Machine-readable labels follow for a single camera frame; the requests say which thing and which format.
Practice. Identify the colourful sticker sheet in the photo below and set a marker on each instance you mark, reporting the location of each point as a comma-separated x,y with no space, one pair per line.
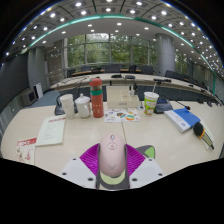
121,115

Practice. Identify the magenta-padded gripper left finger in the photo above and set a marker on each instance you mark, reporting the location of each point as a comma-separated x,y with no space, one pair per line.
78,171

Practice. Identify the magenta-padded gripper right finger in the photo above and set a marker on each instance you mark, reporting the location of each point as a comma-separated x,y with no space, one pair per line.
146,171

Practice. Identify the beige cardboard box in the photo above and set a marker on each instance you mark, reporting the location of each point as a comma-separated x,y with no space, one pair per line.
121,98

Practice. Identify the white paper document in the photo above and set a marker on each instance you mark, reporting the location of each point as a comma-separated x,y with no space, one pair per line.
50,130

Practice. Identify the green white paper cup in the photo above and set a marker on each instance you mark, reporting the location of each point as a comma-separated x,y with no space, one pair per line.
150,103

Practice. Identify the blue white book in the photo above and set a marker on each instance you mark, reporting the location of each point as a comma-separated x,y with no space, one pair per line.
181,120

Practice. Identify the pink computer mouse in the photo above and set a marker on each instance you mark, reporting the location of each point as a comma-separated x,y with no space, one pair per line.
112,156

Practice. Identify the dark office chairs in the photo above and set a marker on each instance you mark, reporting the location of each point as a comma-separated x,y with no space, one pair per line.
146,69

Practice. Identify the cat face mouse pad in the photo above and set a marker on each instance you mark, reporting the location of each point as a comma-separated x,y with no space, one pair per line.
150,152

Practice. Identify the white lidded mug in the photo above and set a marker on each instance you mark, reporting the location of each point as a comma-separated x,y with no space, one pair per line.
83,107

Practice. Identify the red bottle with green band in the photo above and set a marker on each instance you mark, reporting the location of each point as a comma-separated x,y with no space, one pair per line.
96,100

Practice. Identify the black gooseneck desk microphone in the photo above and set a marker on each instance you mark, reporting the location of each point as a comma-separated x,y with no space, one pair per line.
163,106
59,110

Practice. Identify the black yellow handheld microphone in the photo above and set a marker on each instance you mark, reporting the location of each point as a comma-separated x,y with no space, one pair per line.
199,129

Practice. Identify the ceiling lights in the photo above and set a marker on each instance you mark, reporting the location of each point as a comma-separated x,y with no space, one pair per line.
52,15

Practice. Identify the red white fan print booklet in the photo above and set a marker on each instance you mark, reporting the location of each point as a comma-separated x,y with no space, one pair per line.
26,150

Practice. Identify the white board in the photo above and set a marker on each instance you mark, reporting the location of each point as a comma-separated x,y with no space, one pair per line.
39,90

